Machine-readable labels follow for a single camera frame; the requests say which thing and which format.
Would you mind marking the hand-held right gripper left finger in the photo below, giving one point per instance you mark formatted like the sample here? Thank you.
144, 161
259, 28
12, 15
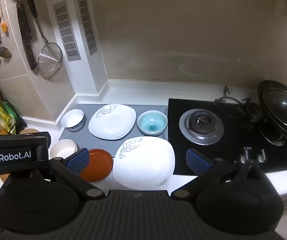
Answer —
78, 161

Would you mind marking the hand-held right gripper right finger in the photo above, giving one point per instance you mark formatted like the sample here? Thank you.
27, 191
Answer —
197, 161

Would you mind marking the orange plate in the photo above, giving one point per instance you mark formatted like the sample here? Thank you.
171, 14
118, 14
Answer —
97, 166

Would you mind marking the cream bowl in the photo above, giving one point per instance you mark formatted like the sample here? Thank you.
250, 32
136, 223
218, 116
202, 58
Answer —
63, 149

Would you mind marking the white bowl with blue pattern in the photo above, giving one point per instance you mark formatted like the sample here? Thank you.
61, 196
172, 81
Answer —
72, 119

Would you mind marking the white floral plate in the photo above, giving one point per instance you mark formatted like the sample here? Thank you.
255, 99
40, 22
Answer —
143, 165
112, 123

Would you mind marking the teal bowl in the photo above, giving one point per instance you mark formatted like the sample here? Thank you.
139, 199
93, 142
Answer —
152, 125

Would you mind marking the black glass gas stove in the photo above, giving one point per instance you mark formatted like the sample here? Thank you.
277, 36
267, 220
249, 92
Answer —
223, 152

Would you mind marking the grey mat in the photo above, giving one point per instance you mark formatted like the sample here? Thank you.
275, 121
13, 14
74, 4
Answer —
103, 143

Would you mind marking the round steel gas burner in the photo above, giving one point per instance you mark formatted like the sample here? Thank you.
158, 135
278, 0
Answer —
201, 126

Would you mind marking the wooden cutting board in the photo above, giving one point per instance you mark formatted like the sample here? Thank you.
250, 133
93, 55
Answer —
29, 131

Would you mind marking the stove knob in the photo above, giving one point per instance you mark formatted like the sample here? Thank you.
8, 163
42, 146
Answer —
262, 155
246, 155

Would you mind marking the colourful plastic bags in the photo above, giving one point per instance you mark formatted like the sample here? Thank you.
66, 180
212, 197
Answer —
4, 115

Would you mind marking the black pan support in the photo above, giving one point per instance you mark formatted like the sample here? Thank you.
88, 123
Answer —
229, 100

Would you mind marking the small black pot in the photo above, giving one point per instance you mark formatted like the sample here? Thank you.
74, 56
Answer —
254, 112

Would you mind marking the black wok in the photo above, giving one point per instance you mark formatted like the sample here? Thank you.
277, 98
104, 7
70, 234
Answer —
268, 120

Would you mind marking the glass wok lid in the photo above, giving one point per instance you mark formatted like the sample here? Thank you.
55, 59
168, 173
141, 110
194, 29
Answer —
278, 100

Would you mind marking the metal mesh strainer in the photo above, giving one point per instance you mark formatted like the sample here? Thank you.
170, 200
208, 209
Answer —
49, 60

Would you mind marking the metal ladle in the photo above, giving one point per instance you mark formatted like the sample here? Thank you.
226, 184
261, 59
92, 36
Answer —
3, 51

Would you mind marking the black cleaver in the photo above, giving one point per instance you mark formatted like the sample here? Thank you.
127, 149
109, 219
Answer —
24, 35

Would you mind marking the grey wall vent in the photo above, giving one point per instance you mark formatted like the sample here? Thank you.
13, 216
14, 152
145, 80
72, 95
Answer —
66, 31

